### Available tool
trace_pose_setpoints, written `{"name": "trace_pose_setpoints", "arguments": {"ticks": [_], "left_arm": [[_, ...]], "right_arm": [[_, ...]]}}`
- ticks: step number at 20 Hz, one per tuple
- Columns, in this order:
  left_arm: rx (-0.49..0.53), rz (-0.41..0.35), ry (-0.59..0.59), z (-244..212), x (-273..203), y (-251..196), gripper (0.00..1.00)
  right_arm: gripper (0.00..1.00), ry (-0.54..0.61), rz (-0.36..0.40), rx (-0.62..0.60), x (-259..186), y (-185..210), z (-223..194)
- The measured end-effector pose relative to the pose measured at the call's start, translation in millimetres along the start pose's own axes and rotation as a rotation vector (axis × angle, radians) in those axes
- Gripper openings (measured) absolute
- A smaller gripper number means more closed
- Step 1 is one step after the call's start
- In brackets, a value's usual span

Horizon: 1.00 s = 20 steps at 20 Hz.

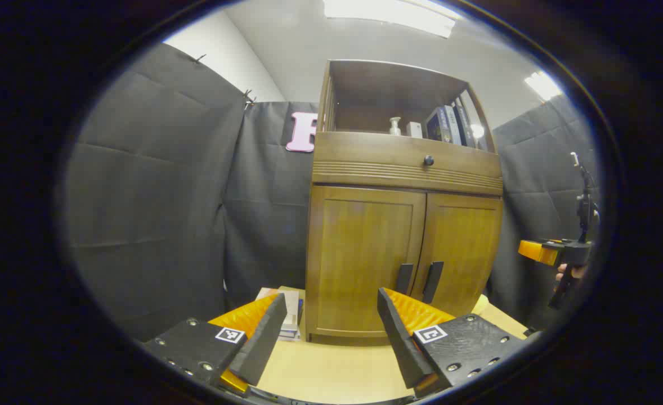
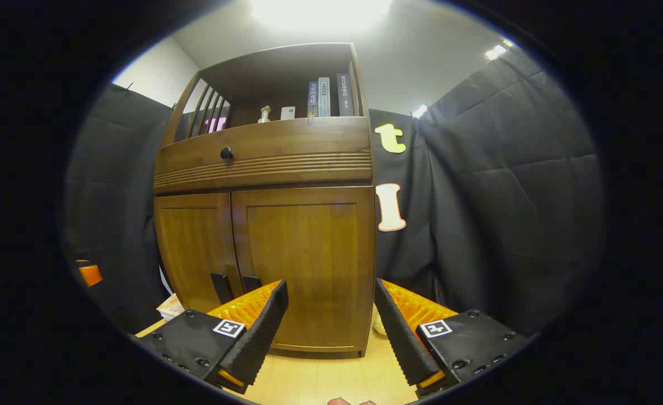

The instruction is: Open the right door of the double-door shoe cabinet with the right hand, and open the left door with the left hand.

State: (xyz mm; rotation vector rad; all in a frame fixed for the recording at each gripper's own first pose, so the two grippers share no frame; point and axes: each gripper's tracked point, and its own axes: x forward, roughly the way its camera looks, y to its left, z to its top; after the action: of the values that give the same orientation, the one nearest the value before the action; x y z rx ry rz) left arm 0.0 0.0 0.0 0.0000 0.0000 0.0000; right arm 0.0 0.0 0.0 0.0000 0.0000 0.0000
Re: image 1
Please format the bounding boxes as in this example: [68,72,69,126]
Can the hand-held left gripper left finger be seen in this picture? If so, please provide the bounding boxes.
[140,292,288,397]

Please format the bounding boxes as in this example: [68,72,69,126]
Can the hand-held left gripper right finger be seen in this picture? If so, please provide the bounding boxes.
[377,287,529,399]

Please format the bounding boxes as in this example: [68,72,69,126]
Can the wooden double-door shoe cabinet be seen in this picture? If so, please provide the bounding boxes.
[304,59,504,345]

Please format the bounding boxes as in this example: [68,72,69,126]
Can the dark spine book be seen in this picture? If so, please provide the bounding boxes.
[453,103,477,148]

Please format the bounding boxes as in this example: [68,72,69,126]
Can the grey spine book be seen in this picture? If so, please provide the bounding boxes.
[443,105,463,145]

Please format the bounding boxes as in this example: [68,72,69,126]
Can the dark blue cover book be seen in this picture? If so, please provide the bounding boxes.
[425,108,450,143]

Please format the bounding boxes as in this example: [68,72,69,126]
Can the small ceiling light panel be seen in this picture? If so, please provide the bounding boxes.
[524,71,563,102]

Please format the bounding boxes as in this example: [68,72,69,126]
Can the black backdrop cloth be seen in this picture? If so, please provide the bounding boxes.
[64,42,599,344]

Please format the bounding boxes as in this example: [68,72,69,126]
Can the large ceiling light panel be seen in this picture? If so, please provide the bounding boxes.
[323,0,457,39]

